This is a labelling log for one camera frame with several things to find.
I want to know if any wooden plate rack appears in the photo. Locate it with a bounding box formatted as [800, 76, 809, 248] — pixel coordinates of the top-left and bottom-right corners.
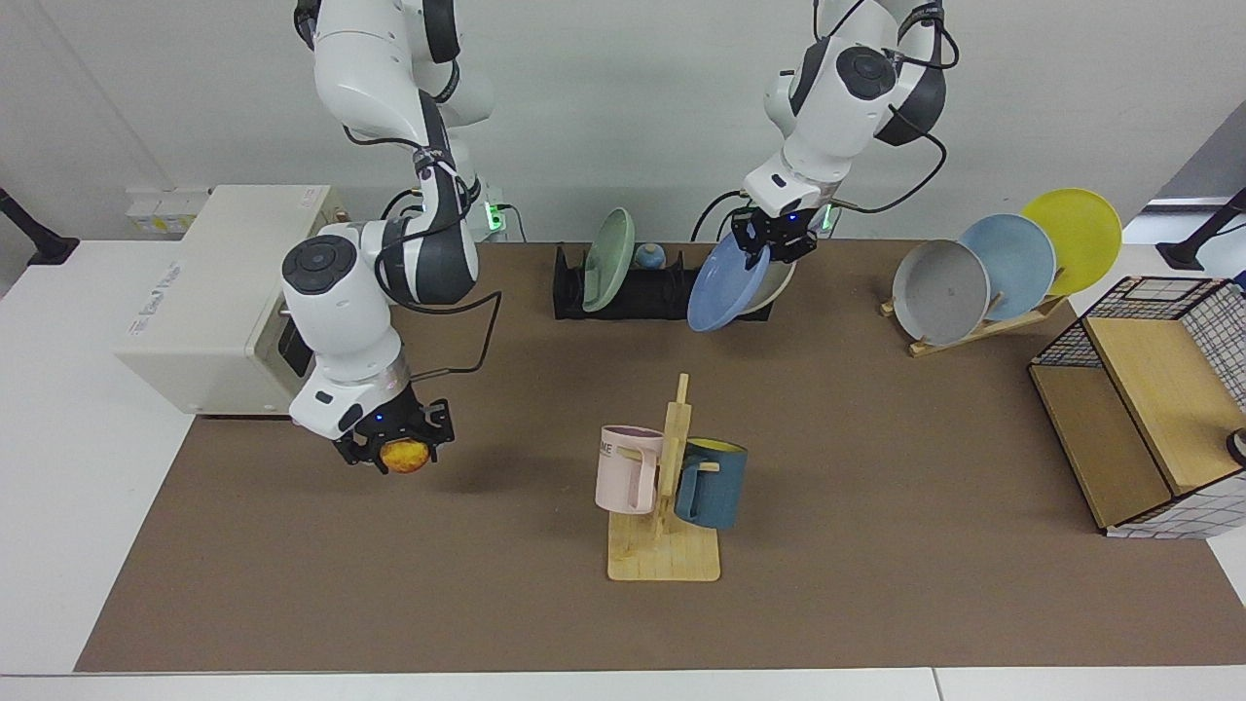
[878, 292, 1068, 359]

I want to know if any wire basket with wooden floor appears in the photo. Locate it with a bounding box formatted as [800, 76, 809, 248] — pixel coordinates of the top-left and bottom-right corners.
[1027, 275, 1246, 540]

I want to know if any black dish rack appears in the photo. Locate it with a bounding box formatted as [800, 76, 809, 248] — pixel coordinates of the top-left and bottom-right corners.
[552, 242, 776, 323]

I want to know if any wooden cup stand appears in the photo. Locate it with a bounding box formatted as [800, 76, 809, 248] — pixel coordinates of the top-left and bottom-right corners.
[606, 373, 723, 584]

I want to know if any grey plate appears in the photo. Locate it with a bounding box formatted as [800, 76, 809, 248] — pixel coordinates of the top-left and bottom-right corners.
[891, 239, 992, 348]

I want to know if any white wall socket box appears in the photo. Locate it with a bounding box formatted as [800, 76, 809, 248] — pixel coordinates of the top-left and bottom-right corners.
[124, 184, 214, 236]

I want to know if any dark blue mug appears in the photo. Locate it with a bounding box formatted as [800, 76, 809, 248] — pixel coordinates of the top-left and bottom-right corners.
[673, 437, 750, 532]

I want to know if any beige plate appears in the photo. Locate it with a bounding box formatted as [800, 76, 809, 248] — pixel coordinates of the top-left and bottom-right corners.
[738, 255, 798, 315]

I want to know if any light blue plate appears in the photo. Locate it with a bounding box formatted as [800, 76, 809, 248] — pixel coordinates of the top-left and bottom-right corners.
[958, 212, 1058, 321]

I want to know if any pink mug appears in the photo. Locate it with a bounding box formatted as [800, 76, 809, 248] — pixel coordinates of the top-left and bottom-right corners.
[594, 424, 667, 516]

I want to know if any pale toaster oven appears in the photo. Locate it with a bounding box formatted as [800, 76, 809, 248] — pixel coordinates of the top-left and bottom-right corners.
[113, 184, 352, 421]

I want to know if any brown table cloth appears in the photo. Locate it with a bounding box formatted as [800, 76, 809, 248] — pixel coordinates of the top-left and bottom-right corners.
[74, 240, 1246, 674]

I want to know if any yellow plate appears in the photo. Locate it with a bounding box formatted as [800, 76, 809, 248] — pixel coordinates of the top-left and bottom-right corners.
[1019, 187, 1124, 298]

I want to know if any red yellow apple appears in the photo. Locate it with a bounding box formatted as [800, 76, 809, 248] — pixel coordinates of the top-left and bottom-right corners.
[380, 440, 432, 476]

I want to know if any green plate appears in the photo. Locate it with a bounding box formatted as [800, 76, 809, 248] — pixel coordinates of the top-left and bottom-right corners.
[581, 207, 637, 314]

